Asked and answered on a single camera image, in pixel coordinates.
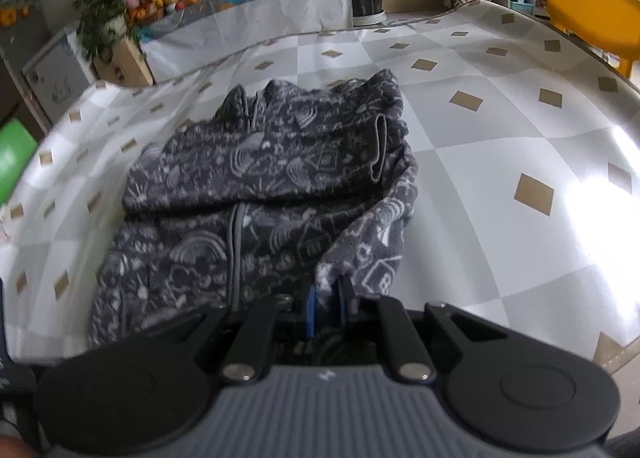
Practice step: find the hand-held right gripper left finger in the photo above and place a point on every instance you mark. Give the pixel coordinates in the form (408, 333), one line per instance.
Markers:
(310, 310)

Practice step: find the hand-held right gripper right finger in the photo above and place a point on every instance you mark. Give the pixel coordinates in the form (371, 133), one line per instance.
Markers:
(344, 305)

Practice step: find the grey patterned fleece jacket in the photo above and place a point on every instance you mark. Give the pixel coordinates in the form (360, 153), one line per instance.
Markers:
(250, 188)

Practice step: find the grey white checkered tablecloth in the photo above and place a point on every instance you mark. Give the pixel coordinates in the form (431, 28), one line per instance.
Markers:
(475, 137)

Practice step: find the white pot saucer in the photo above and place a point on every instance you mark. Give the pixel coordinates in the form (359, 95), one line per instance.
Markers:
(370, 18)

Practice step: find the cloth-covered side table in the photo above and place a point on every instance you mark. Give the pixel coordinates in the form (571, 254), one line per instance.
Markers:
(260, 17)

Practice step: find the cardboard box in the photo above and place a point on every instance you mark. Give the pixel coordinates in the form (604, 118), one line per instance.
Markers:
(125, 65)

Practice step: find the crumpled pink paper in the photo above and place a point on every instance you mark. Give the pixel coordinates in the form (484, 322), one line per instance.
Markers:
(4, 230)

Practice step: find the green plastic chair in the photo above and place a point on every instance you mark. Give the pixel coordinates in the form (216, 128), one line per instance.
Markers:
(15, 157)

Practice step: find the pile of fruit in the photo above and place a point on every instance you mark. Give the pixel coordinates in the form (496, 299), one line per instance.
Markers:
(160, 2)

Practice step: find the yellow plastic chair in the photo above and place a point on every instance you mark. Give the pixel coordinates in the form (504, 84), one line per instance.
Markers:
(595, 12)

